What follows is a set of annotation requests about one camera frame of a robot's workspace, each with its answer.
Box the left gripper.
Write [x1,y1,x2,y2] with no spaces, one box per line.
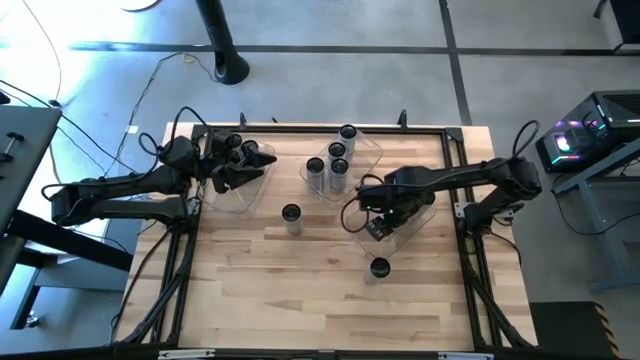
[207,129,279,195]

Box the clear plastic bin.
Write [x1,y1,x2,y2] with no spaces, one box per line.
[197,141,277,221]
[349,199,437,260]
[298,130,385,210]

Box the red-band Celsius can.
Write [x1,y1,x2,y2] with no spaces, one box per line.
[281,202,304,236]

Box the blue-band Celsius can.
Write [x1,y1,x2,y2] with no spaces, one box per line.
[327,140,347,166]
[329,157,350,194]
[305,156,326,193]

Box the white Celsius can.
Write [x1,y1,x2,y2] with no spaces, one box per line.
[338,123,358,156]

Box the black stand pole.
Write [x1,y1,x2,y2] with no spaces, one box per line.
[193,0,251,86]

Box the white cardboard box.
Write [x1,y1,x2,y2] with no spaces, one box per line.
[69,219,115,239]

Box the black hazard-striped box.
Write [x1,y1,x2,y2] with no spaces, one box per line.
[528,299,625,360]

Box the grey side desk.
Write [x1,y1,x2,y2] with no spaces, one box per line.
[0,103,64,236]

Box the grey metal bench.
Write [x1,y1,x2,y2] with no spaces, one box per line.
[552,137,640,294]

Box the black screw clamp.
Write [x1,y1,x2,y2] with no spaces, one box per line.
[0,130,25,164]

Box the black desktop computer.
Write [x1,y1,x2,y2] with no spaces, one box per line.
[534,89,640,174]

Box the black cabinet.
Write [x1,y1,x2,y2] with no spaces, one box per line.
[593,0,640,54]

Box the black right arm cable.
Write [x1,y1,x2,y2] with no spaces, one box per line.
[340,173,385,234]

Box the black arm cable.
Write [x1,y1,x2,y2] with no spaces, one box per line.
[340,173,385,234]
[169,105,214,151]

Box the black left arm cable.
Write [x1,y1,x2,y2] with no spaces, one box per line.
[169,105,214,151]

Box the black floor cable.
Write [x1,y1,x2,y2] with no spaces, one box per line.
[0,78,139,176]
[104,51,221,176]

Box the black desk leg frame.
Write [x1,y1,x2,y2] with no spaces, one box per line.
[0,209,135,332]

